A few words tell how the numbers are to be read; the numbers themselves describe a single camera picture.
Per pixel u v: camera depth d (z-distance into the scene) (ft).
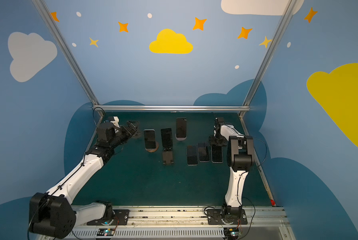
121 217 2.44
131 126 2.35
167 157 2.97
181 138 3.44
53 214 1.27
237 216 2.26
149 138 2.95
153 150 3.25
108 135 2.04
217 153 2.93
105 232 2.32
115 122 2.38
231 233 2.34
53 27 2.46
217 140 3.02
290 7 2.27
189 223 2.42
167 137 3.52
